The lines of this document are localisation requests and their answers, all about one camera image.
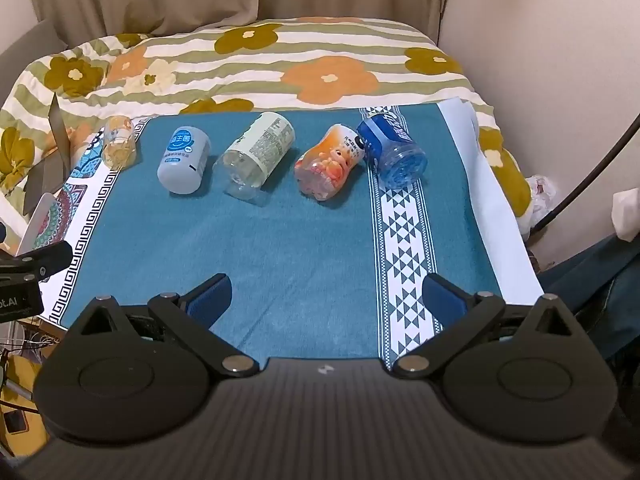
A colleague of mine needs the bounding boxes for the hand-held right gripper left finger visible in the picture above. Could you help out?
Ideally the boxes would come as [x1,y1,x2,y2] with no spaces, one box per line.
[65,274,260,378]

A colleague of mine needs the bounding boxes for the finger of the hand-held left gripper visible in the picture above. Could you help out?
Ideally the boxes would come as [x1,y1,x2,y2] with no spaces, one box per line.
[0,241,74,282]

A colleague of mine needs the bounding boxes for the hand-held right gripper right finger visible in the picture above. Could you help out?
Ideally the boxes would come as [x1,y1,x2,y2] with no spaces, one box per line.
[392,274,581,380]

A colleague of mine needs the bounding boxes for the yellow box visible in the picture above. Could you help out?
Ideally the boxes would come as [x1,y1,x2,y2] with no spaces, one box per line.
[0,352,48,436]

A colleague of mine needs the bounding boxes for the grey laptop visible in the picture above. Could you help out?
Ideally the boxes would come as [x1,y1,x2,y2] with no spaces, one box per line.
[22,92,72,216]

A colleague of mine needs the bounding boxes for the teal patterned cloth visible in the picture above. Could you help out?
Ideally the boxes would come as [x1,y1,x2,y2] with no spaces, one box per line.
[19,97,546,361]

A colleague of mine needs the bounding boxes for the small yellow clear bottle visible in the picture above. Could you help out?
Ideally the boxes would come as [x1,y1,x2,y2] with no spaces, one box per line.
[102,115,138,170]

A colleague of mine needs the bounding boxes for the white plastic bag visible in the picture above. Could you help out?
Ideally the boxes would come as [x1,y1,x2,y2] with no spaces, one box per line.
[520,175,558,236]

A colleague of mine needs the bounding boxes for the pale blue white bottle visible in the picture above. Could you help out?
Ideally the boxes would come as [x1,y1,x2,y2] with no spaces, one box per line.
[157,125,211,195]

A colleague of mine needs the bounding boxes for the dark teal garment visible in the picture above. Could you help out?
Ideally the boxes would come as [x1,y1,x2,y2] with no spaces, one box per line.
[539,232,640,361]

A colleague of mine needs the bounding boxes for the blue label clear bottle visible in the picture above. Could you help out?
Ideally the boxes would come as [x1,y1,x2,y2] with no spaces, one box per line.
[355,111,429,191]

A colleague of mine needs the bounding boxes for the orange peach label bottle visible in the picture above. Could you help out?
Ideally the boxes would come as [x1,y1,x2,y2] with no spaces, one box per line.
[294,124,366,203]

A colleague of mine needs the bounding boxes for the white tissue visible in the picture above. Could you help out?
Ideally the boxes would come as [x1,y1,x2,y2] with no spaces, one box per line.
[609,187,640,241]

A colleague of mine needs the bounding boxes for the grey headboard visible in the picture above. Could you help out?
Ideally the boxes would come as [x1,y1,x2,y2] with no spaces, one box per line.
[0,19,68,106]

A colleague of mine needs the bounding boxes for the flowered striped blanket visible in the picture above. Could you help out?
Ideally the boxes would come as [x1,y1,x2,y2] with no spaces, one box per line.
[0,16,532,233]

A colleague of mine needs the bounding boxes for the black curved cable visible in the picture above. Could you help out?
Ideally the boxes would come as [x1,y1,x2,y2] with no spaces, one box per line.
[531,110,640,233]

